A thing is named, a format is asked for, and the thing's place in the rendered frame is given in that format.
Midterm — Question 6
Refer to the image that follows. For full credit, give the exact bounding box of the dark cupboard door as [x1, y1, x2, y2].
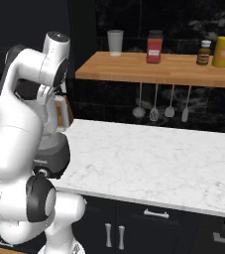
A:
[71, 196, 117, 254]
[115, 221, 197, 254]

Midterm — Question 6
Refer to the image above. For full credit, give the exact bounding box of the silver drawer handle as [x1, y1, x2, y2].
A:
[143, 208, 170, 220]
[0, 240, 15, 249]

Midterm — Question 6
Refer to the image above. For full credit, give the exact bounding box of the hanging steel turner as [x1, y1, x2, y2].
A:
[164, 83, 176, 119]

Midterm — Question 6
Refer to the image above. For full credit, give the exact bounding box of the hanging steel slotted spoon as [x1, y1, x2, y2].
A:
[149, 82, 161, 123]

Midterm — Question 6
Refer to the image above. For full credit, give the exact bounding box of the red spice jar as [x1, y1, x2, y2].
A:
[146, 29, 165, 64]

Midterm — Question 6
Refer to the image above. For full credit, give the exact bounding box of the white plastic cup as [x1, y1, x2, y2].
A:
[106, 29, 125, 57]

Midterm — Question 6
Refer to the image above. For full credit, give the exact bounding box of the dark drawer front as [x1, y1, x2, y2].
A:
[115, 200, 185, 230]

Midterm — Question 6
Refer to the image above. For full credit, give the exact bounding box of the hanging steel ladle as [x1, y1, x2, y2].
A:
[132, 82, 147, 119]

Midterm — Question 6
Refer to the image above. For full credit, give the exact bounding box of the hanging steel spatula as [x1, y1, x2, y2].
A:
[180, 84, 192, 124]

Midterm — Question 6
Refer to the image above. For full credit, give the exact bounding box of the dark grey blender base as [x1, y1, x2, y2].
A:
[33, 133, 71, 180]

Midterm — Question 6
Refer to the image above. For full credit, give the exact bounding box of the brown bottle with white cap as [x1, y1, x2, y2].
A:
[195, 39, 213, 66]

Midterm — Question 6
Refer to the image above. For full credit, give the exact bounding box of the dark wall cupboard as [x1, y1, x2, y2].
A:
[0, 0, 97, 77]

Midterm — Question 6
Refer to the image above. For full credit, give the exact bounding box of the clear blender jug with handle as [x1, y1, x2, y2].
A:
[38, 94, 72, 154]

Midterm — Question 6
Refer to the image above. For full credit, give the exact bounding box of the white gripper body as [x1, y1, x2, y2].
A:
[36, 83, 57, 107]

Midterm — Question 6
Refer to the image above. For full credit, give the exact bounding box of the brown wooden board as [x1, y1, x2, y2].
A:
[56, 98, 74, 129]

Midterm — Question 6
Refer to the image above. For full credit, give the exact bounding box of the silver cupboard door handle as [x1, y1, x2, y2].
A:
[104, 222, 113, 249]
[117, 224, 126, 251]

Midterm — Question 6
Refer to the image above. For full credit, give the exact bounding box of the dark dishwasher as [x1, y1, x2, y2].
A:
[196, 213, 225, 254]

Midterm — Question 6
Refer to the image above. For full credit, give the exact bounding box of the wooden wall shelf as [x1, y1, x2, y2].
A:
[74, 51, 225, 89]

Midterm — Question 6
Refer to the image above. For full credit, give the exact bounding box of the yellow bottle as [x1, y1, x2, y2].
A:
[211, 36, 225, 68]

